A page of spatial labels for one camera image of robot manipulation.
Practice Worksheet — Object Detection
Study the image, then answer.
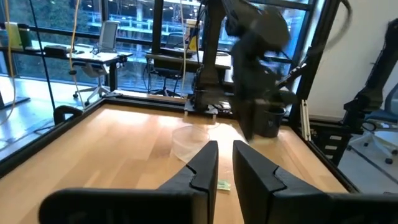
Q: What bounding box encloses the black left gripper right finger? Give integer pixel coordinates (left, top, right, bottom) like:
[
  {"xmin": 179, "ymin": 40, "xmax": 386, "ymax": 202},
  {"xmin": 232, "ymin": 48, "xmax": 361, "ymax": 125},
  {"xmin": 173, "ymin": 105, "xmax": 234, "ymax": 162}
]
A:
[{"xmin": 232, "ymin": 140, "xmax": 398, "ymax": 224}]

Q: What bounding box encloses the dark desk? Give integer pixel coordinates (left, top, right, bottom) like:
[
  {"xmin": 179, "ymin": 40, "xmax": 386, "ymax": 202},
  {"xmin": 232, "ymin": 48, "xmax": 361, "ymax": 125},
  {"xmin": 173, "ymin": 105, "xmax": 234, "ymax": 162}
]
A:
[{"xmin": 145, "ymin": 51, "xmax": 233, "ymax": 75}]

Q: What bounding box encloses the green stevia packet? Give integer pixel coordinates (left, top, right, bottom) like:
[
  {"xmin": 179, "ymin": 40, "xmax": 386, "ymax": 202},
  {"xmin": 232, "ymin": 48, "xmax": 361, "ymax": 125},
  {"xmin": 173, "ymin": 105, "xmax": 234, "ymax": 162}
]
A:
[{"xmin": 216, "ymin": 179, "xmax": 232, "ymax": 192}]

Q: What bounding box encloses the yellow and blue bottle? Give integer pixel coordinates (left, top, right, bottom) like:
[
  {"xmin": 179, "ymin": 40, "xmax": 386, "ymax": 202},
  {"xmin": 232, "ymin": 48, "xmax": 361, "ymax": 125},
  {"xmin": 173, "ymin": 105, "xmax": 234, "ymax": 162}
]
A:
[{"xmin": 186, "ymin": 18, "xmax": 201, "ymax": 52}]

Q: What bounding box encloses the black office chair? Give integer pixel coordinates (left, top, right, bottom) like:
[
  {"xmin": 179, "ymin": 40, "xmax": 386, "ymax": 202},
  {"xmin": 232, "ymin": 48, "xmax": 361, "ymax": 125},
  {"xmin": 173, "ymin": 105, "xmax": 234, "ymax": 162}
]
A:
[{"xmin": 146, "ymin": 32, "xmax": 187, "ymax": 97}]

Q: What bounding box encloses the black bin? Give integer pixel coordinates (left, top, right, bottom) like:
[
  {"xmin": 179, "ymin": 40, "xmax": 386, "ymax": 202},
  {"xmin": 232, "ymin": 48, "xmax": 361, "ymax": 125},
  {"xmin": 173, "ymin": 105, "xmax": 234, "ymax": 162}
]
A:
[{"xmin": 257, "ymin": 105, "xmax": 287, "ymax": 138}]

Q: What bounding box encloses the black table clamp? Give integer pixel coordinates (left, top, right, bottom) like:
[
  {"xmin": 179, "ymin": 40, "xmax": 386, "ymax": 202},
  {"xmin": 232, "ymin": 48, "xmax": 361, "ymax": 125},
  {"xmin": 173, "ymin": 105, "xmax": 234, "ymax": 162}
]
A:
[{"xmin": 52, "ymin": 105, "xmax": 83, "ymax": 125}]

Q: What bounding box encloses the dark green bottle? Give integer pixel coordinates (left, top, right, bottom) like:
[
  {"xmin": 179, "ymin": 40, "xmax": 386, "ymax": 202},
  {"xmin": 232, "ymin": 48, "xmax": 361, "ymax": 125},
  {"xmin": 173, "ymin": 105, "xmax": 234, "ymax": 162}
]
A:
[{"xmin": 18, "ymin": 23, "xmax": 33, "ymax": 49}]

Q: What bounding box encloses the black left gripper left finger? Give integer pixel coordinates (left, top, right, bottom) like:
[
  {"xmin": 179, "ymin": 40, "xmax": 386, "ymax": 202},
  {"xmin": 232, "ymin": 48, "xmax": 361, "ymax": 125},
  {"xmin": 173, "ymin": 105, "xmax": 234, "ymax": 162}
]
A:
[{"xmin": 39, "ymin": 140, "xmax": 219, "ymax": 224}]

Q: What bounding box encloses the thick black cable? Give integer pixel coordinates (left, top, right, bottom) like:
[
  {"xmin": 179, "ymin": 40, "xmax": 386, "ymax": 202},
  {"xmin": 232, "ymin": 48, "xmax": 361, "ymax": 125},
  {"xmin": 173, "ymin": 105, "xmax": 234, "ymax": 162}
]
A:
[{"xmin": 310, "ymin": 0, "xmax": 354, "ymax": 57}]

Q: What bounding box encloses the white office chair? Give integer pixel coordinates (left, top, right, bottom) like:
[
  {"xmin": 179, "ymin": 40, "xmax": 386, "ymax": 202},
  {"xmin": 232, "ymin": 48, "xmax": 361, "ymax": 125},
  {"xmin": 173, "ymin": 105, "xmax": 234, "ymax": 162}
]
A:
[{"xmin": 73, "ymin": 20, "xmax": 123, "ymax": 106}]

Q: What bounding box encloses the black rig frame post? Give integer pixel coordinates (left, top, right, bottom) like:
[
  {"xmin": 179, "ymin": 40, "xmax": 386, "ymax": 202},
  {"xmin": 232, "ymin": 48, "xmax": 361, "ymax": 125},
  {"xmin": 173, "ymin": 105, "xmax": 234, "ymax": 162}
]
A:
[{"xmin": 287, "ymin": 0, "xmax": 341, "ymax": 128}]

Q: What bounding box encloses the thin black hanging cable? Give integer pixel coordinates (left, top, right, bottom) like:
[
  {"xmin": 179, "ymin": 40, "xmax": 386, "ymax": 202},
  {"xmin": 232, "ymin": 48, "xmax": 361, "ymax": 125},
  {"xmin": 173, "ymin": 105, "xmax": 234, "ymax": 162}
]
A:
[{"xmin": 29, "ymin": 0, "xmax": 57, "ymax": 110}]

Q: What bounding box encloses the large clear plastic container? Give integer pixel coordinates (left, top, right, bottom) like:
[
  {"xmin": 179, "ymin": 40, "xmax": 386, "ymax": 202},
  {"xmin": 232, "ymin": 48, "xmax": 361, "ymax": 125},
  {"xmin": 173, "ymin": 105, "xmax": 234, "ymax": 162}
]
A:
[{"xmin": 170, "ymin": 124, "xmax": 218, "ymax": 164}]

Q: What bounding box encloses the silver bracket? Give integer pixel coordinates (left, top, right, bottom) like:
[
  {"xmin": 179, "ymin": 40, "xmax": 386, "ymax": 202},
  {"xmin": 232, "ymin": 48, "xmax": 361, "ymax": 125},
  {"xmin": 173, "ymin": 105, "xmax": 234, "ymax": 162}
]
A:
[{"xmin": 300, "ymin": 99, "xmax": 312, "ymax": 141}]

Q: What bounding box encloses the yellow hanging cable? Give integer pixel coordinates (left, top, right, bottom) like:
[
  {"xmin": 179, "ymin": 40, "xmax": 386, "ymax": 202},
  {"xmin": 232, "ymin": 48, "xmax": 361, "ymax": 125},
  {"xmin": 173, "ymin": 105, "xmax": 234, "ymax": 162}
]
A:
[
  {"xmin": 68, "ymin": 0, "xmax": 86, "ymax": 108},
  {"xmin": 0, "ymin": 0, "xmax": 17, "ymax": 125}
]

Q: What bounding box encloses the black slotted stand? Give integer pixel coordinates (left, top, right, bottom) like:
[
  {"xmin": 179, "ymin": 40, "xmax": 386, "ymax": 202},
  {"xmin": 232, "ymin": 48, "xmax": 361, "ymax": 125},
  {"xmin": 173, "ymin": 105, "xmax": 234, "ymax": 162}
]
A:
[{"xmin": 310, "ymin": 119, "xmax": 354, "ymax": 167}]

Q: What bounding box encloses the light green bottle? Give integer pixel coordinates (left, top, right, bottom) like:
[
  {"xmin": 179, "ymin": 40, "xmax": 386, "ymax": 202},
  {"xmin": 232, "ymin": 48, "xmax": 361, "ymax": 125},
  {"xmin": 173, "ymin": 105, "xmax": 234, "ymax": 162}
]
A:
[{"xmin": 4, "ymin": 21, "xmax": 22, "ymax": 50}]

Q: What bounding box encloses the black table edge frame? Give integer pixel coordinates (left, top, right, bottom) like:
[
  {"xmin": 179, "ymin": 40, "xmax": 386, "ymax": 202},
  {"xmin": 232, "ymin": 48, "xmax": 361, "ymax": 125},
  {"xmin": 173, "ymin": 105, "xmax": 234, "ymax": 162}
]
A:
[{"xmin": 0, "ymin": 95, "xmax": 361, "ymax": 194}]

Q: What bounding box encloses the white desk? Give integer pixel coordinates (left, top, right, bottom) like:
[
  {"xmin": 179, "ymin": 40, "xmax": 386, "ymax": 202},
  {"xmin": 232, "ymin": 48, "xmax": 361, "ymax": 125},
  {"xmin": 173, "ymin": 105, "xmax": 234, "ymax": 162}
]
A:
[{"xmin": 0, "ymin": 40, "xmax": 134, "ymax": 94}]

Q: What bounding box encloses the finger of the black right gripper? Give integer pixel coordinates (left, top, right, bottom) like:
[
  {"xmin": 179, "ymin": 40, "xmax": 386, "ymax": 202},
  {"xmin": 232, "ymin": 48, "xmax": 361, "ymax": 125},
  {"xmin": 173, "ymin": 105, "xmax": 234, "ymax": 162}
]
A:
[
  {"xmin": 238, "ymin": 99, "xmax": 258, "ymax": 141},
  {"xmin": 256, "ymin": 99, "xmax": 272, "ymax": 138}
]

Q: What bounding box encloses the blue office chair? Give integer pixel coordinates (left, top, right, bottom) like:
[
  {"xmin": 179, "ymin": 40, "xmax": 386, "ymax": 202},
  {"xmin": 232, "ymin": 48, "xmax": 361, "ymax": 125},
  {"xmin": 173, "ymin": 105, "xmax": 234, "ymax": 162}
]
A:
[{"xmin": 348, "ymin": 82, "xmax": 398, "ymax": 164}]

